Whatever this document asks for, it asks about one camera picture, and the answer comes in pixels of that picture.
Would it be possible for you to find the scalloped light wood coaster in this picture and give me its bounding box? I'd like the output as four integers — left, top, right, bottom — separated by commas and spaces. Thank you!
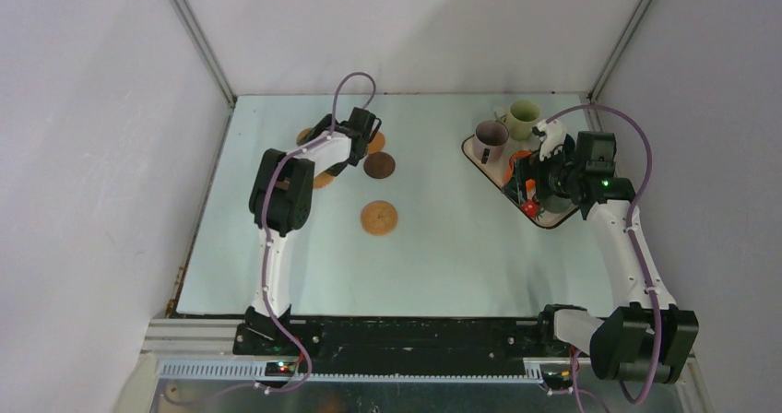
313, 171, 335, 189

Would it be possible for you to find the patterned light wood coaster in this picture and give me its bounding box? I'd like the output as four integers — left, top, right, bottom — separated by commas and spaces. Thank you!
360, 201, 398, 236

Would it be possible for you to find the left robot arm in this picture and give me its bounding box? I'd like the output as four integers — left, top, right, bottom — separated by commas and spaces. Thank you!
244, 107, 382, 355

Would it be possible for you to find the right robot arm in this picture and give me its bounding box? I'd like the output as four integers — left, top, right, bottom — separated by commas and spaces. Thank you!
503, 132, 699, 384

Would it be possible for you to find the dark green mug front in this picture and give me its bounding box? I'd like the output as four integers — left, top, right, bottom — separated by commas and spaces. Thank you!
541, 195, 577, 214

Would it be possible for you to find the orange mug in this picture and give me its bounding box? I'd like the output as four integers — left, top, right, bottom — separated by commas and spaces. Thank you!
504, 150, 537, 184

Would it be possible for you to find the light green mug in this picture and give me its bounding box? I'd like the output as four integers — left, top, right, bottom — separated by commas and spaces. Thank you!
493, 100, 540, 141

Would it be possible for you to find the wooden serving tray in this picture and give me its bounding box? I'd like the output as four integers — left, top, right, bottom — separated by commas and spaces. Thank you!
461, 136, 579, 230

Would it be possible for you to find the mauve mug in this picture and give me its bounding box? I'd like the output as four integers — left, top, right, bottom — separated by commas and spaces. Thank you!
472, 121, 509, 165

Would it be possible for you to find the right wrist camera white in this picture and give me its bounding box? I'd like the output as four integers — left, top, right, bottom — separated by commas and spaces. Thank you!
532, 120, 568, 161

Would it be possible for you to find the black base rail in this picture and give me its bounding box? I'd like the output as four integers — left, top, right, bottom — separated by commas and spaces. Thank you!
232, 315, 570, 378

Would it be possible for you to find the aluminium frame rail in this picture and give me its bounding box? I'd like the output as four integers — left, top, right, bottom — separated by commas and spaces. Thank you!
142, 307, 699, 384

